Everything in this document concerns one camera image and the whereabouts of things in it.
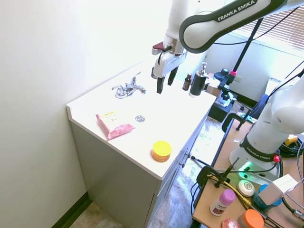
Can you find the orange lid container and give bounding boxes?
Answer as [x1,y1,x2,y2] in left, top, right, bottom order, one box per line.
[239,209,265,228]

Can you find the round white soap tin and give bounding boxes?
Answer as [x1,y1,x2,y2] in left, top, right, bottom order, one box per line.
[237,180,256,197]

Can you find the black camera on stand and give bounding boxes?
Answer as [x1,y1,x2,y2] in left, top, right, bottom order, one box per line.
[204,67,242,103]

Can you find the dark red wrist camera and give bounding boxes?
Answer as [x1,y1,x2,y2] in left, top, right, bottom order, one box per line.
[152,41,165,56]

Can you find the black C-clamp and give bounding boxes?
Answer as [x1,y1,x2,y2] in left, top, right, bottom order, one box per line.
[196,157,240,189]
[221,113,246,133]

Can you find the black camera stand pole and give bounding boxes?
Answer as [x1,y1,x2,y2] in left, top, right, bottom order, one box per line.
[229,19,262,77]

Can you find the yellow black power tool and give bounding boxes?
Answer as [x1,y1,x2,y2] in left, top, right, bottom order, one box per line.
[284,134,304,151]

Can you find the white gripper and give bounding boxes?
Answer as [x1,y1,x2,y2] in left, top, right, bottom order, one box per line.
[151,51,187,95]

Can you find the blue round container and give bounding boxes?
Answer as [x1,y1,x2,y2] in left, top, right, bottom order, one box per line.
[252,184,283,210]

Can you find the yellow cable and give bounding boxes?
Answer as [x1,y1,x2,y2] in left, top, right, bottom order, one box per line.
[207,174,253,208]

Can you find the brown dropper bottle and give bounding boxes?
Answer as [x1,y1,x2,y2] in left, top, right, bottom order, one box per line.
[182,73,192,91]

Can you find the pink round soap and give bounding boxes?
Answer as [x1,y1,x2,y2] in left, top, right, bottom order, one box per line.
[221,218,241,228]

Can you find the window blinds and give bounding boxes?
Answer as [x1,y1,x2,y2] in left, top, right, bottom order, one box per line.
[237,5,304,57]

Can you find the black soap dispenser bottle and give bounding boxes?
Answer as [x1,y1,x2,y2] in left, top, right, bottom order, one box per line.
[189,61,208,98]

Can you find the pink wipes packet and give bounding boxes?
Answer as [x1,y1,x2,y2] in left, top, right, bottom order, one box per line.
[95,110,136,142]

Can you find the white cardboard box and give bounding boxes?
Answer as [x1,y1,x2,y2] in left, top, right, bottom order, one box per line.
[257,173,299,206]

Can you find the black equipment case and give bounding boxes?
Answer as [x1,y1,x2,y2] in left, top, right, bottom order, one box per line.
[208,99,235,123]

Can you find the pink cap deodorant stick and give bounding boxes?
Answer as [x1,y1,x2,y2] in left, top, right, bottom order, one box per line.
[209,189,237,216]

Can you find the chrome two-handle faucet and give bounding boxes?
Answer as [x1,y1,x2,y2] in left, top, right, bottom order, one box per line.
[111,72,147,99]

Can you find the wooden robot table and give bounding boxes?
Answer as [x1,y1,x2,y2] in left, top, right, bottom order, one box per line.
[191,117,304,228]

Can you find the grey vanity cabinet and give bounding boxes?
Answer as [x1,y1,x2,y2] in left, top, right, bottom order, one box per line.
[70,104,212,228]

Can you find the yellow lid orange jar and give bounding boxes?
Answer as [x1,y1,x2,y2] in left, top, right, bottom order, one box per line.
[151,140,172,163]

